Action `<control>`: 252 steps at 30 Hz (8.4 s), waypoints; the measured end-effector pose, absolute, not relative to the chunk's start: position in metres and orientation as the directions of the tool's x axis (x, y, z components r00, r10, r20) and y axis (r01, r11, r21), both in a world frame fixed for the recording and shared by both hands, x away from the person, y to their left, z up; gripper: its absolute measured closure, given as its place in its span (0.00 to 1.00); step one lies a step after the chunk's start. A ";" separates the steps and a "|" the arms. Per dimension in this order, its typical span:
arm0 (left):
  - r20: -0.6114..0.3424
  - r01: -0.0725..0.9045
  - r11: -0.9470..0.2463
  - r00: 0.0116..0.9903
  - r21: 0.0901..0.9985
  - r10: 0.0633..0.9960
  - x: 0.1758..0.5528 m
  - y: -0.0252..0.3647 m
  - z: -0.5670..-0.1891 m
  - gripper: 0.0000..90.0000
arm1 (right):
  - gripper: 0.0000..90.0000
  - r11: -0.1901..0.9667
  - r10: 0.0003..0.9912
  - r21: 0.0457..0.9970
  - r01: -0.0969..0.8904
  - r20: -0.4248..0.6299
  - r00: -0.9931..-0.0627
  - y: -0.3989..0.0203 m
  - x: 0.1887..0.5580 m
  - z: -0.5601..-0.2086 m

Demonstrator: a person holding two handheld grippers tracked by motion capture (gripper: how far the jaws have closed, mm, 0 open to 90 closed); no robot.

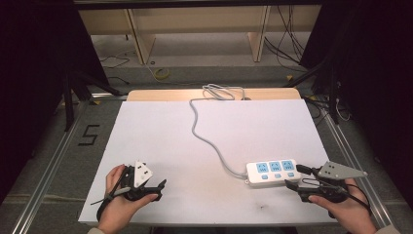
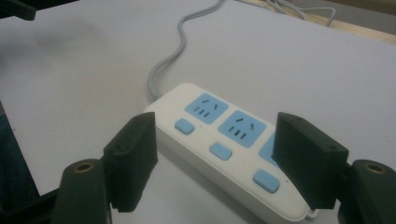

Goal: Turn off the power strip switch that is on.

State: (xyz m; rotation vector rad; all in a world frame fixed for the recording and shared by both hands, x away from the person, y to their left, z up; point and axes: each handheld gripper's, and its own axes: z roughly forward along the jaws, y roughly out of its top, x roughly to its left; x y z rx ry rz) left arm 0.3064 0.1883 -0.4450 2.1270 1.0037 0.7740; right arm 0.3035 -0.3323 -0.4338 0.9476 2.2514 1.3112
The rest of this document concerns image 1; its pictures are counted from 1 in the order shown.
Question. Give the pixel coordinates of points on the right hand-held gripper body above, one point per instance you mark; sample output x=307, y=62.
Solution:
x=339, y=171

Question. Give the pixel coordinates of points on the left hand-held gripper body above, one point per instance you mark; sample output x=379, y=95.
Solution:
x=142, y=174

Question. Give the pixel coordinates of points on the white power strip blue sockets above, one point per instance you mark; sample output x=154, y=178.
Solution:
x=272, y=177

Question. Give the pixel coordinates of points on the person's left hand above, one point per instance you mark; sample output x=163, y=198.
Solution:
x=115, y=208

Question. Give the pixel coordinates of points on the person's right hand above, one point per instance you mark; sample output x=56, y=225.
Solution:
x=352, y=214

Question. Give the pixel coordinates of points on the white board table cover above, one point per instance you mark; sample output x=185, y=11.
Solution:
x=168, y=146

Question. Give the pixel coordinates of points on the person's left sleeve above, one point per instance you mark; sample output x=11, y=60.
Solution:
x=94, y=231

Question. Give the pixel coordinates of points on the person's sleeve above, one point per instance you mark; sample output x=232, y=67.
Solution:
x=94, y=231
x=388, y=230

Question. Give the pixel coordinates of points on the person's right sleeve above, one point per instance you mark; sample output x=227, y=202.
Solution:
x=388, y=230

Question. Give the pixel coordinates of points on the black metal stand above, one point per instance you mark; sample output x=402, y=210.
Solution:
x=331, y=91
x=69, y=104

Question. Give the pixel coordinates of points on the light wooden table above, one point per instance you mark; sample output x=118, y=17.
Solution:
x=162, y=95

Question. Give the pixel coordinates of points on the black curtain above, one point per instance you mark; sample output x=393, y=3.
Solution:
x=376, y=81
x=35, y=81

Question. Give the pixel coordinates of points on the aluminium floor rail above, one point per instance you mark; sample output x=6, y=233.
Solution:
x=354, y=156
x=48, y=165

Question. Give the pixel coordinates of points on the light wooden shelf frame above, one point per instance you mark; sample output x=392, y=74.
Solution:
x=201, y=19

